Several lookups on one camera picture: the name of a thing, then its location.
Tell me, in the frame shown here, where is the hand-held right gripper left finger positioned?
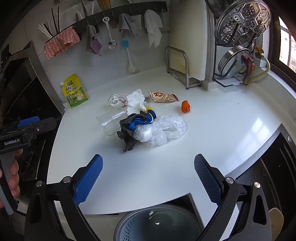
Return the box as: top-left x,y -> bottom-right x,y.
24,154 -> 103,241

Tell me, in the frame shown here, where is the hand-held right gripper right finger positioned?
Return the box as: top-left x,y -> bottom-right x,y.
194,153 -> 271,241

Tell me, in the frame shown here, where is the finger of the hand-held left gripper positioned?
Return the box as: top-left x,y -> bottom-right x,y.
22,117 -> 57,141
17,117 -> 40,128

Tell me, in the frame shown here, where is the grey perforated wastebasket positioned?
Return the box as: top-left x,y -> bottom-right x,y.
115,204 -> 204,241

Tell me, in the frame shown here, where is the white tissue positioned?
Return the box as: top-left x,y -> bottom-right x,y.
126,89 -> 147,114

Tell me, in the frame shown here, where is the red and white snack wrapper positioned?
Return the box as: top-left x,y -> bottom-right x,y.
148,91 -> 179,103

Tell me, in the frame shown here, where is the person's left hand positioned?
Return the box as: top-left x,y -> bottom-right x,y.
0,148 -> 24,209

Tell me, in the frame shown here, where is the black gas stove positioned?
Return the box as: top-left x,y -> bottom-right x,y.
0,42 -> 65,186

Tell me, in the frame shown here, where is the yellow spouted sauce pouch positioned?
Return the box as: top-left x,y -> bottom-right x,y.
60,74 -> 89,109

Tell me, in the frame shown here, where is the clear plastic cup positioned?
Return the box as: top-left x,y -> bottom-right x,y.
96,111 -> 127,136

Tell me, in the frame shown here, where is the dark black and blue cloth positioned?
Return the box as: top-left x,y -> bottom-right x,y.
116,110 -> 158,153

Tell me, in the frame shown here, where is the clear plastic bag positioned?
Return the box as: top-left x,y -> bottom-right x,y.
133,114 -> 187,148

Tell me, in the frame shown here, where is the crumpled pinkish white wrapper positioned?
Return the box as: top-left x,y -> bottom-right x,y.
107,93 -> 129,110

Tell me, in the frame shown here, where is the pink waffle sponge cloth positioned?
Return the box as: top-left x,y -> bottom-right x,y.
44,26 -> 81,59

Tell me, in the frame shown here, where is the bundle of chopsticks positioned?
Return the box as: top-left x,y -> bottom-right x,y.
38,6 -> 61,39

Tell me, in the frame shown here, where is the purple dishcloth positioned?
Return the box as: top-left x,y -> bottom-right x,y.
90,38 -> 103,56

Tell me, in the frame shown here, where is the black dish rack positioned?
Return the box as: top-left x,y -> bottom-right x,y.
209,35 -> 257,87

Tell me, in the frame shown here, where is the metal cutting board rack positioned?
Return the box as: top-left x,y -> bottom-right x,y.
165,46 -> 201,90

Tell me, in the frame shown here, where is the grey dishcloth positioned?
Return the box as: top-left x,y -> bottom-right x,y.
85,24 -> 97,52
118,13 -> 138,37

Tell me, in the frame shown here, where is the steel ladle spoon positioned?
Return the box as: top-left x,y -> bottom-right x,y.
102,17 -> 117,49

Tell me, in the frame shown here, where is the steel strainer lid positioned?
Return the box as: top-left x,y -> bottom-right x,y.
217,46 -> 251,78

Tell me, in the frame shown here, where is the white cutting board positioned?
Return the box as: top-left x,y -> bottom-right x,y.
168,0 -> 208,81

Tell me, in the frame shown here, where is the white dishcloth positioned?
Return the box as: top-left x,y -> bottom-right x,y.
144,9 -> 163,49

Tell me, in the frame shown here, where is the window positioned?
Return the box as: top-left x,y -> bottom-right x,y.
277,16 -> 296,75

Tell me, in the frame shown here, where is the steel steamer tray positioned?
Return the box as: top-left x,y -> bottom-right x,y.
215,0 -> 271,47

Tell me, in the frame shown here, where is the blue handled bottle brush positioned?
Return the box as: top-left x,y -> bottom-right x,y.
121,38 -> 137,73

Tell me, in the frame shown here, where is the yellow gas hose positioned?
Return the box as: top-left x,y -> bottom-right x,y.
243,47 -> 271,85

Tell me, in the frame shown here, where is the brown handled tool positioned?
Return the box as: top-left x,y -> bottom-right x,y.
241,54 -> 255,83

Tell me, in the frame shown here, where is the black wall hanging rail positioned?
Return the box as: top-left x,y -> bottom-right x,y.
45,1 -> 167,43

